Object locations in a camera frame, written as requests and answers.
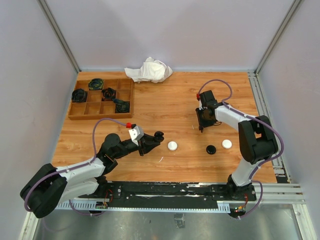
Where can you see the dark coiled band middle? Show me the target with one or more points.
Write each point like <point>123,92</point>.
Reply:
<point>108,94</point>

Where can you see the white earbud charging case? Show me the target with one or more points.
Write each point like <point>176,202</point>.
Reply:
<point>226,143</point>

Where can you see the crumpled white cloth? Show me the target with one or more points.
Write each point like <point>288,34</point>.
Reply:
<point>154,71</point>

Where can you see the black round case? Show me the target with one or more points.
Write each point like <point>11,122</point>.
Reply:
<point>159,136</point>
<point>211,149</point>

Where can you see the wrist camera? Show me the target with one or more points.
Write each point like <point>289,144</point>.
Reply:
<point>136,134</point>
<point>200,105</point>

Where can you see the dark coiled band top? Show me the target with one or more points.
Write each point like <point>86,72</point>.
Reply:
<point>96,84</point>

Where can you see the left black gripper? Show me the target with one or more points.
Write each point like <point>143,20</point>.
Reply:
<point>147,143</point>

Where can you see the white round case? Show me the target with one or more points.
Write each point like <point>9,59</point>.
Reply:
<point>172,146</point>

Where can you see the dark coiled band lower right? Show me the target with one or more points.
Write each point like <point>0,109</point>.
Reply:
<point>121,106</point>

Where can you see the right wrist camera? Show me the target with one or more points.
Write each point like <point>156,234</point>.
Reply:
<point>200,105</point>

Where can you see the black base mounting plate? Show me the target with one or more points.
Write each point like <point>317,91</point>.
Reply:
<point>163,195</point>

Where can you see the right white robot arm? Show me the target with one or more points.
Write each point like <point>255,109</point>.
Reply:
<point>257,140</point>

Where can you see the dark coiled band left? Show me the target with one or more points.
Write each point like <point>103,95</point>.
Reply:
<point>79,96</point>

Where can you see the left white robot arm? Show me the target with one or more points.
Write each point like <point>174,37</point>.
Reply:
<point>51,185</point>

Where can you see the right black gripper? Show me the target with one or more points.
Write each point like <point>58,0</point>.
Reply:
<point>203,124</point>

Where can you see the dark coiled band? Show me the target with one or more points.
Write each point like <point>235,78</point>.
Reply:
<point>79,96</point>
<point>108,94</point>
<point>96,84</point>
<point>121,106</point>

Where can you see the wooden compartment tray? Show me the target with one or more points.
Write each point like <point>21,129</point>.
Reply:
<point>94,108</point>

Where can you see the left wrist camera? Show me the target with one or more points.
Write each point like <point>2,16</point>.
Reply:
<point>136,134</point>

